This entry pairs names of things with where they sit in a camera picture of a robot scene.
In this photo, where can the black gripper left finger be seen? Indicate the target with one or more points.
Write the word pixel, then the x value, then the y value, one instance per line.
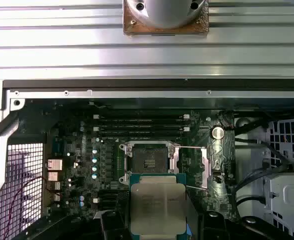
pixel 114 227

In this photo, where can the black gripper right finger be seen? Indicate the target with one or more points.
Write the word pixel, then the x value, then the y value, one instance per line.
pixel 212 227

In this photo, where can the silver CPU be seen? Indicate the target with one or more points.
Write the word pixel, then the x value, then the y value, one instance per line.
pixel 159 205

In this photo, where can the RAM slot with white clips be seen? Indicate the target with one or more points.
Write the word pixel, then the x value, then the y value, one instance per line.
pixel 142 129
pixel 112 200
pixel 142 116

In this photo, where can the CPU socket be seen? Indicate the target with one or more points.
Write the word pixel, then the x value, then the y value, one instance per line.
pixel 149 157

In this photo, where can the green motherboard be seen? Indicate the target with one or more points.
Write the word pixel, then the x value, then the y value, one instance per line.
pixel 223 160

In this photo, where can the silver metal drive cage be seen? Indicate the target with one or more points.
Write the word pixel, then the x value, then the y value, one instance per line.
pixel 287 192

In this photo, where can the silver coin battery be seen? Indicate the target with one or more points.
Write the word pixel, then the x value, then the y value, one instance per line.
pixel 217 132

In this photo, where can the black PC case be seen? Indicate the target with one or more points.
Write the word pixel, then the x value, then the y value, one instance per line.
pixel 87 85

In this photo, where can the brown square base plate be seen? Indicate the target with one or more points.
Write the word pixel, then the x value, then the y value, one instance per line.
pixel 129 28

